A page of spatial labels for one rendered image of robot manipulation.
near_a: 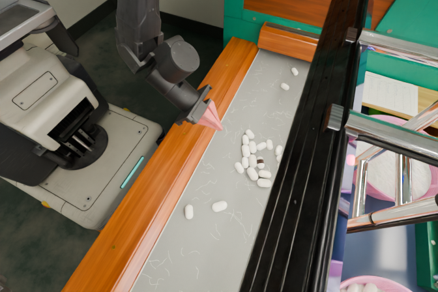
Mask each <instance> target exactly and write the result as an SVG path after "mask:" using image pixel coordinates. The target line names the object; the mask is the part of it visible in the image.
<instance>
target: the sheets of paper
mask: <svg viewBox="0 0 438 292"><path fill-rule="evenodd" d="M362 102H365V103H369V104H373V105H376V106H381V107H383V108H387V109H390V110H394V111H398V112H401V113H404V114H408V115H411V116H415V115H417V114H418V87H417V86H415V85H413V84H410V83H404V82H402V81H398V80H394V79H391V78H388V77H384V76H381V75H378V74H374V73H372V72H368V71H366V73H365V80H364V90H363V96H362Z"/></svg>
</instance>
